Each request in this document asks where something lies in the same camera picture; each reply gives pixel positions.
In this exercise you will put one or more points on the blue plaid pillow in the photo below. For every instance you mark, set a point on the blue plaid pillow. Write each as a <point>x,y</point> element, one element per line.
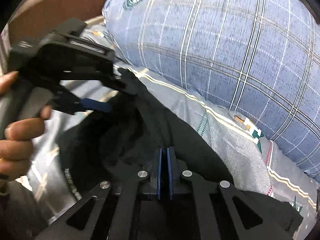
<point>256,57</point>

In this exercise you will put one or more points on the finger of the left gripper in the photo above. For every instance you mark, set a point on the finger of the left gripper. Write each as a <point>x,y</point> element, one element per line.
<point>125,82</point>
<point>67,102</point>

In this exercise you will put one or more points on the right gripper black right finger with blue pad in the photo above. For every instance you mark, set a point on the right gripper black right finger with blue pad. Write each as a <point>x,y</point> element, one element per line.
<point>221,211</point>

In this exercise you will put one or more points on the brown headboard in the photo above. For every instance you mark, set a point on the brown headboard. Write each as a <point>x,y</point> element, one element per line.
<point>36,17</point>

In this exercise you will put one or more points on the black pants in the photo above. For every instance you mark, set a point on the black pants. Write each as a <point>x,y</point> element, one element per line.
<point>129,134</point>

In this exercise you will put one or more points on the grey patterned bed sheet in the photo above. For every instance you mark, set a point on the grey patterned bed sheet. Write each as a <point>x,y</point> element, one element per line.
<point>141,171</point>

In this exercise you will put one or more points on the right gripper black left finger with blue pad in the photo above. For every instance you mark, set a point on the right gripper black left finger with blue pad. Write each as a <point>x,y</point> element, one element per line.
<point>111,209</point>

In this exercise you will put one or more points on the person's left hand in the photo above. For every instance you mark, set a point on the person's left hand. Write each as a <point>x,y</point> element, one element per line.
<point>17,147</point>

